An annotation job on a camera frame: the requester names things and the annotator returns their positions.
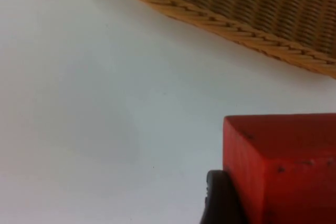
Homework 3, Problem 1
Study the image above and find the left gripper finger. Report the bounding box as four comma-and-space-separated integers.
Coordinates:
199, 169, 249, 224

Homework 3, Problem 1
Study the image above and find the pale wicker basket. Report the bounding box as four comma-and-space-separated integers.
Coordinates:
109, 0, 336, 79

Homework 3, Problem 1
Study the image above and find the red cube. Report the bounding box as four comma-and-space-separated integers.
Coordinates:
222, 113, 336, 224

